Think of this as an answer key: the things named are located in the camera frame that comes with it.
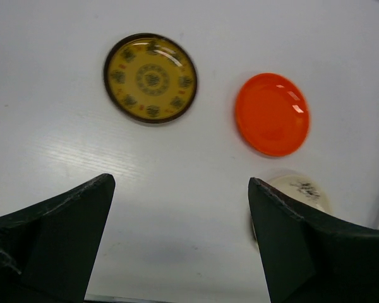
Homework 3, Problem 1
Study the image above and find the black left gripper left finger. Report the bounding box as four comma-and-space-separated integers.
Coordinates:
0, 174, 115, 302

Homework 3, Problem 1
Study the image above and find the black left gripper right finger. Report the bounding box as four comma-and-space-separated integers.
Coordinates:
248, 177, 379, 302

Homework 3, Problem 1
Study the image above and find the orange plate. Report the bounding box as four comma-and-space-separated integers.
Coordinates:
234, 73, 310, 157

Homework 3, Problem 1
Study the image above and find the yellow patterned plate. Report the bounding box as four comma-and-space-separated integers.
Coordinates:
103, 33, 198, 124

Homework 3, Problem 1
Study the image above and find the cream plate with ink drawing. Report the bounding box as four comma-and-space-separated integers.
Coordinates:
251, 174, 331, 244

